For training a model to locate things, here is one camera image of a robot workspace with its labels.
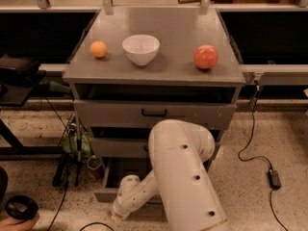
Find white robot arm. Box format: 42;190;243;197
112;119;232;231

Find black tripod legs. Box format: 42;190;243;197
52;112;82;187

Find black floor cable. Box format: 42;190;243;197
46;176;116;231

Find red apple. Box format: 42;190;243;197
193;45;218;69

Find grey wooden drawer cabinet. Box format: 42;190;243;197
63;6;247;175

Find green bag with tools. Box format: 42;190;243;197
62;130;94;159

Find white ceramic bowl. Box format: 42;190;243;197
122;35;160;65

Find small round cup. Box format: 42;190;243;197
87;155;104;179

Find small orange fruit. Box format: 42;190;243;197
90;41;108;58

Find black power adapter with cable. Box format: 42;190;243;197
238;80;289;231

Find wooden stick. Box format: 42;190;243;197
177;0;215;4

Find black side table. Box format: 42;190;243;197
0;70;64;156

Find grey bottom drawer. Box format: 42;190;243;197
94;158;152;203

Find person's hand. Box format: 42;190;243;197
0;214;39;231

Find grey top drawer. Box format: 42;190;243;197
74;84;236;130

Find grey middle drawer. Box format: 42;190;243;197
90;127;221;161

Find grey drawer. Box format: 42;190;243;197
90;127;221;161
94;158;152;203
74;84;236;130

